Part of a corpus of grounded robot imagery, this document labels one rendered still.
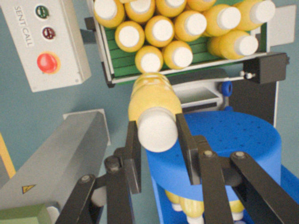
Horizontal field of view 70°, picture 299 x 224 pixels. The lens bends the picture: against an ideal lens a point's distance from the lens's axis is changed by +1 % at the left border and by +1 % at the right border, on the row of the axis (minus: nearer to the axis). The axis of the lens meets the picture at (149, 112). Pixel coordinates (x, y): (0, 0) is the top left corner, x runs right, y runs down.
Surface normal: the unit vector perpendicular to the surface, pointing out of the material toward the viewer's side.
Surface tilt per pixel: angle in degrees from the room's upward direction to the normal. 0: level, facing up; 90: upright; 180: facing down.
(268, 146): 90
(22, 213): 90
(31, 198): 90
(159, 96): 67
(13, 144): 0
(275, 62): 0
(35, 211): 90
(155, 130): 2
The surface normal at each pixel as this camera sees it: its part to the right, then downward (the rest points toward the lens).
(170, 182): -0.69, 0.35
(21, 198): -0.13, -0.94
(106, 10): 0.06, 0.32
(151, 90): -0.15, -0.83
